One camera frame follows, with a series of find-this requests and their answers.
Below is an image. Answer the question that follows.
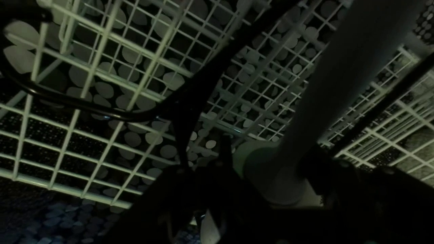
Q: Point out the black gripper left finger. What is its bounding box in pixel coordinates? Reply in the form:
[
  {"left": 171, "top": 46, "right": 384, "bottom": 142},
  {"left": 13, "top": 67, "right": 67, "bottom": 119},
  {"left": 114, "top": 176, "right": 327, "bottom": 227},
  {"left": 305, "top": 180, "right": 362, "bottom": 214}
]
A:
[{"left": 97, "top": 132, "right": 282, "bottom": 244}]

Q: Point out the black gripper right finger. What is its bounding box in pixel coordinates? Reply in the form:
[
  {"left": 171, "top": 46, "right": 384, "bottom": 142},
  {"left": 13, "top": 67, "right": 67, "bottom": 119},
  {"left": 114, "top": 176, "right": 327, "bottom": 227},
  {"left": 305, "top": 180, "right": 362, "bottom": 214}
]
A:
[{"left": 273, "top": 146, "right": 434, "bottom": 244}]

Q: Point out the lint roller with teal handle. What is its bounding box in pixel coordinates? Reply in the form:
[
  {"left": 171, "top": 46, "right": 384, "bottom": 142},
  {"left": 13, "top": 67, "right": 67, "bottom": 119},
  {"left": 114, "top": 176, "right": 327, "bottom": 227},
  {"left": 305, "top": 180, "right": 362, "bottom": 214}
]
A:
[{"left": 235, "top": 0, "right": 428, "bottom": 207}]

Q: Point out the black clothes hanger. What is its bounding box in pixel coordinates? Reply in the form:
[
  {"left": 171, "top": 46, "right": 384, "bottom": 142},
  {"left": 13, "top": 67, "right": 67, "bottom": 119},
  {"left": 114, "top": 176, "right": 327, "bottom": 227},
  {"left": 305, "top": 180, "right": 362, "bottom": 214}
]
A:
[{"left": 2, "top": 0, "right": 301, "bottom": 164}]

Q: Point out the pebble pattern bedspread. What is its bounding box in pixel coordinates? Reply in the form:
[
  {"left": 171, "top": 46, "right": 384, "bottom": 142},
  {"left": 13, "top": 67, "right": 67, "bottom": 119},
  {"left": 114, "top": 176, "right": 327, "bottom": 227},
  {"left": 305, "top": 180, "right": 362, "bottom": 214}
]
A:
[{"left": 0, "top": 0, "right": 434, "bottom": 244}]

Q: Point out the white wire rack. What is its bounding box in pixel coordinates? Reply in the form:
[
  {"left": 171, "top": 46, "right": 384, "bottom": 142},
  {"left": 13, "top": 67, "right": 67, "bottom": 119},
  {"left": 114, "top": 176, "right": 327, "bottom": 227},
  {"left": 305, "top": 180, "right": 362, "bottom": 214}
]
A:
[{"left": 0, "top": 0, "right": 434, "bottom": 210}]

